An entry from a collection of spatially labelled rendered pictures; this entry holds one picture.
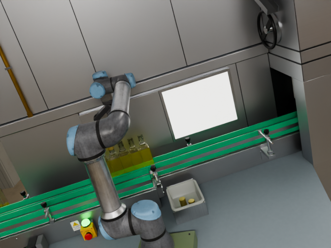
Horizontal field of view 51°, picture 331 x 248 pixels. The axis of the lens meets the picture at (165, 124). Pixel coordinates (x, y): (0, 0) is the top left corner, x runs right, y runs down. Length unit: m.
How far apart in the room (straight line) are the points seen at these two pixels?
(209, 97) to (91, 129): 0.92
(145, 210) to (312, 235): 0.71
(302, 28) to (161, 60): 0.74
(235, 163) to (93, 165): 0.94
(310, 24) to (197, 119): 0.80
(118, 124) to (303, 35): 0.98
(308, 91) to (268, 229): 0.71
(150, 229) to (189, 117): 0.80
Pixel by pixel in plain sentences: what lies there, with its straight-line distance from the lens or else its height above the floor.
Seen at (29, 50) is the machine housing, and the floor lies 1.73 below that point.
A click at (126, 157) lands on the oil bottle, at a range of 1.94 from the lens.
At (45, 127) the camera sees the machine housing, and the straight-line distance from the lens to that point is 2.08.
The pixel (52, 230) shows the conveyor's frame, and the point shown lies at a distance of 2.04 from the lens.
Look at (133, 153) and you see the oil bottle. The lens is 1.93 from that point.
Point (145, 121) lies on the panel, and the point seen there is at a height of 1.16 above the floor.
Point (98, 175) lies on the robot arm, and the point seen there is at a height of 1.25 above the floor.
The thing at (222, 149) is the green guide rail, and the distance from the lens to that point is 2.01.
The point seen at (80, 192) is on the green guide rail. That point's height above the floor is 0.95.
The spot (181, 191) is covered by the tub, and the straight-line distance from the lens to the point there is 1.97.
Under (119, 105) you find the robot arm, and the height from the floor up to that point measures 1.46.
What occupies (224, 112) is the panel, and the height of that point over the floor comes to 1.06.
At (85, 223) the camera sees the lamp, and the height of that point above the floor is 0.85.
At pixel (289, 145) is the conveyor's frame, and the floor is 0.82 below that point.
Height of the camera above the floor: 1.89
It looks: 22 degrees down
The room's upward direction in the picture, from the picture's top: 17 degrees counter-clockwise
